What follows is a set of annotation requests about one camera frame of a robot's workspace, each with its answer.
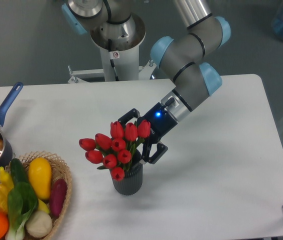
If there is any yellow squash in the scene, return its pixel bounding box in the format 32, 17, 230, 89
28, 157, 52, 201

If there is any dark grey ribbed vase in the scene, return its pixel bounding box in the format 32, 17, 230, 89
112, 150, 144, 196

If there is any red tulip bouquet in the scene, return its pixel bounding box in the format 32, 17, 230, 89
78, 120, 151, 182

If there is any black cable on pedestal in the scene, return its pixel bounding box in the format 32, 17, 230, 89
107, 39, 120, 82

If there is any beige garlic bulb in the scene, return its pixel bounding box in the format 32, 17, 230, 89
25, 210, 53, 238

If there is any green bok choy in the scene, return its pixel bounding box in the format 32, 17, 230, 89
5, 182, 38, 240

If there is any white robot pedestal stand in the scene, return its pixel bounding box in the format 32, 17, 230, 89
68, 13, 157, 83

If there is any green cucumber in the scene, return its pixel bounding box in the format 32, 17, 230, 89
9, 158, 30, 185

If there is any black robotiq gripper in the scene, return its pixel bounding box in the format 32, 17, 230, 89
118, 102, 177, 165

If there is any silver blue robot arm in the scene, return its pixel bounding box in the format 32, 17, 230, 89
61, 0, 231, 164

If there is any purple eggplant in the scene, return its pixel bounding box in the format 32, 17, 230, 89
49, 178, 68, 217

